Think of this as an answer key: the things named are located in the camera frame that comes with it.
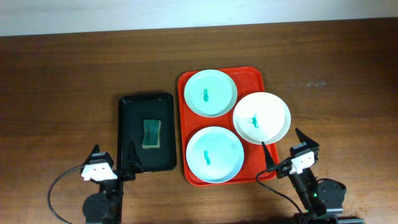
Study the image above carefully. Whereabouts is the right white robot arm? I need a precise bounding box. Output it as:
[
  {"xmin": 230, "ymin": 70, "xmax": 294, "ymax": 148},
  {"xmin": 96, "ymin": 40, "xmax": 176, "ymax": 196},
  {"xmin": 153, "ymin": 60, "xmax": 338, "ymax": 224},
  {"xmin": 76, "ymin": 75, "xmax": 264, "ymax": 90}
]
[{"xmin": 256, "ymin": 129, "xmax": 364, "ymax": 224}]

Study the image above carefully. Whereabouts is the pale green plate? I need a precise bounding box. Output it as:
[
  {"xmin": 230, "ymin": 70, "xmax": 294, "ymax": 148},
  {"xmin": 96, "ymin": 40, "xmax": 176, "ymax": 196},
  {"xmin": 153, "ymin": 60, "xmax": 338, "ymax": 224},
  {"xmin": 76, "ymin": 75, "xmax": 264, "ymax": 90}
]
[{"xmin": 183, "ymin": 70, "xmax": 238, "ymax": 118}]

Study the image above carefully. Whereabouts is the black cable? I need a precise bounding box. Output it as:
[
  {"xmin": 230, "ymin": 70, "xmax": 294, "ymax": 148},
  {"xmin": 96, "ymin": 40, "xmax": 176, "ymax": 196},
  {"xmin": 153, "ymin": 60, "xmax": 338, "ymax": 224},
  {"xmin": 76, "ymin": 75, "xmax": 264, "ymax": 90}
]
[
  {"xmin": 255, "ymin": 169, "xmax": 304, "ymax": 215},
  {"xmin": 47, "ymin": 165, "xmax": 85, "ymax": 224}
]

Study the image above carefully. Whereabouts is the right black cable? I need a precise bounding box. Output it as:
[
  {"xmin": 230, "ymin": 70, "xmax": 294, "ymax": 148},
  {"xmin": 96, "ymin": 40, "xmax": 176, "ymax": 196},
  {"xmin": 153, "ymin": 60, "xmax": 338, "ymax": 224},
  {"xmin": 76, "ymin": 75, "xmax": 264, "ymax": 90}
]
[{"xmin": 255, "ymin": 169, "xmax": 304, "ymax": 215}]

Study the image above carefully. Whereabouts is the left black cable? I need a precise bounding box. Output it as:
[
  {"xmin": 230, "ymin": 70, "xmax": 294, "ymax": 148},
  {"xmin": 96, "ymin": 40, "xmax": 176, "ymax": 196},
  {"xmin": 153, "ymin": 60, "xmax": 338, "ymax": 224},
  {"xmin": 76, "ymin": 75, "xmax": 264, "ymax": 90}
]
[{"xmin": 47, "ymin": 165, "xmax": 85, "ymax": 224}]

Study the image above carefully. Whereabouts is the red plastic tray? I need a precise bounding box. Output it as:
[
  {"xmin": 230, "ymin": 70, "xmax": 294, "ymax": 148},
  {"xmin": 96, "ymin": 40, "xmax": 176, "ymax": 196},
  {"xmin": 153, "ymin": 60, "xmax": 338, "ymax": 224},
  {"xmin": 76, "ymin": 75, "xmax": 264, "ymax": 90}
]
[{"xmin": 177, "ymin": 67, "xmax": 266, "ymax": 187}]

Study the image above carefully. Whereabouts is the light blue plate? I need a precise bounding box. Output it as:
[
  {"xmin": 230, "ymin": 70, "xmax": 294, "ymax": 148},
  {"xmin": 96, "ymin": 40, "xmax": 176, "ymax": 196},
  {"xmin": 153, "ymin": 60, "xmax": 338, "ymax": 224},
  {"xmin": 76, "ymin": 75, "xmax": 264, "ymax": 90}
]
[{"xmin": 185, "ymin": 126, "xmax": 244, "ymax": 184}]

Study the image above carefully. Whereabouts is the black plastic tray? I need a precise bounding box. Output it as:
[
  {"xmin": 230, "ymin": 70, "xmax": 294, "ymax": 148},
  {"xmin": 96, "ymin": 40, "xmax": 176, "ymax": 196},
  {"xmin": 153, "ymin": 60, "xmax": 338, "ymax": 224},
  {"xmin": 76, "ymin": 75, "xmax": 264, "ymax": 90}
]
[{"xmin": 118, "ymin": 93, "xmax": 177, "ymax": 172}]

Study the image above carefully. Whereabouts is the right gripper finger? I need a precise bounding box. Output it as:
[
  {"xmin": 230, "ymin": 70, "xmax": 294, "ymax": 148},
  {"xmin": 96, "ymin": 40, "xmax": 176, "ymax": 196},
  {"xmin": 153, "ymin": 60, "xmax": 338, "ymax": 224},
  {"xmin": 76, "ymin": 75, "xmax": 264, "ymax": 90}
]
[
  {"xmin": 295, "ymin": 128, "xmax": 320, "ymax": 148},
  {"xmin": 262, "ymin": 142, "xmax": 275, "ymax": 172}
]

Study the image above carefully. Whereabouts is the green yellow sponge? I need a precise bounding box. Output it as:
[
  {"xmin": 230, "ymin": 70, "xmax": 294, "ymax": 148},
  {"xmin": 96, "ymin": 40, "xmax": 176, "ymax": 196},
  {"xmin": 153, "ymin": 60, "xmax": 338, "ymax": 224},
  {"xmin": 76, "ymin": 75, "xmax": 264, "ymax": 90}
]
[{"xmin": 142, "ymin": 119, "xmax": 161, "ymax": 149}]

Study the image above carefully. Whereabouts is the white plate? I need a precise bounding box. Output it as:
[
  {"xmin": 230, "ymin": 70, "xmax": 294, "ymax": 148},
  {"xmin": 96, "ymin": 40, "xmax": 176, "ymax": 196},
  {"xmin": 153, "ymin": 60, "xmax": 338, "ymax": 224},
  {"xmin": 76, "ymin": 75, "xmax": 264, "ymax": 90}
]
[{"xmin": 233, "ymin": 92, "xmax": 292, "ymax": 145}]

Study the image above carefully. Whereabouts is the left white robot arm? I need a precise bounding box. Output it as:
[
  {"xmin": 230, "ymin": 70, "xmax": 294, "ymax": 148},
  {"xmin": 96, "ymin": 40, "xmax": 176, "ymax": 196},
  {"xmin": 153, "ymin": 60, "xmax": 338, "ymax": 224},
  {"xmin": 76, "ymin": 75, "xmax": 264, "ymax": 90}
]
[{"xmin": 81, "ymin": 142, "xmax": 143, "ymax": 223}]

